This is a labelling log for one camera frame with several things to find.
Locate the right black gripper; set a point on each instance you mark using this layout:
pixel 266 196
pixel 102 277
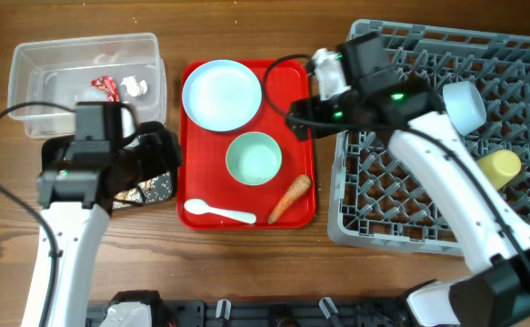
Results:
pixel 298 119

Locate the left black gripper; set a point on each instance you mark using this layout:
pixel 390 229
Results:
pixel 156 148

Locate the rice and food scraps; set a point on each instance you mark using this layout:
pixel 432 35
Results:
pixel 156 190

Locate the white plastic spoon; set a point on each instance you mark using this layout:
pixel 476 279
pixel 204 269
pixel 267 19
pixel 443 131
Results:
pixel 199 207

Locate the white tissue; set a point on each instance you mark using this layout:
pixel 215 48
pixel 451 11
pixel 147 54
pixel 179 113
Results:
pixel 134 87

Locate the light blue plate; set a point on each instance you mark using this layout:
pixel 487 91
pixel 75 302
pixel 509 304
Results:
pixel 221 95

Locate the red snack wrapper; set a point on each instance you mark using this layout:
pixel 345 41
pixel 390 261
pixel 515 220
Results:
pixel 107 85

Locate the orange carrot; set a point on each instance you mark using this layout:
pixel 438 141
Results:
pixel 296 190

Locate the green bowl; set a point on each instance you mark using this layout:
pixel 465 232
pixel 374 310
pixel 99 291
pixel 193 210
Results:
pixel 253 158

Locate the light blue bowl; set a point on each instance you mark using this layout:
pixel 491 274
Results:
pixel 465 106

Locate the yellow cup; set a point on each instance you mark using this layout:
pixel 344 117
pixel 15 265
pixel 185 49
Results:
pixel 500 167

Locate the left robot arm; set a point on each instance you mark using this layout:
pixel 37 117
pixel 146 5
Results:
pixel 68 243

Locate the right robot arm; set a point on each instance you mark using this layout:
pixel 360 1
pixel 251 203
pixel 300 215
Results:
pixel 420 133

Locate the grey dishwasher rack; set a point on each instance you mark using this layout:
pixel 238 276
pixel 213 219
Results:
pixel 374 202

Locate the black tray bin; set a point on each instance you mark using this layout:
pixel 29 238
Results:
pixel 102 165

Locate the red plastic tray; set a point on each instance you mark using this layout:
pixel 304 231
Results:
pixel 204 175

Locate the clear plastic bin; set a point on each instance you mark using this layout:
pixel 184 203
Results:
pixel 61 72

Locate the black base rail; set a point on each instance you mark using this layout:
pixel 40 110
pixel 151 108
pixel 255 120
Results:
pixel 381 311

